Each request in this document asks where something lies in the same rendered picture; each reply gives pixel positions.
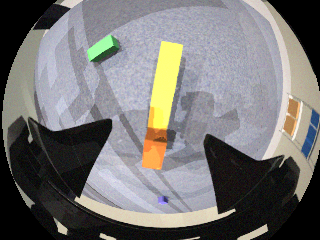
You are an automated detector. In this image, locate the green block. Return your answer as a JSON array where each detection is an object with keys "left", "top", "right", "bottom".
[{"left": 88, "top": 35, "right": 120, "bottom": 63}]

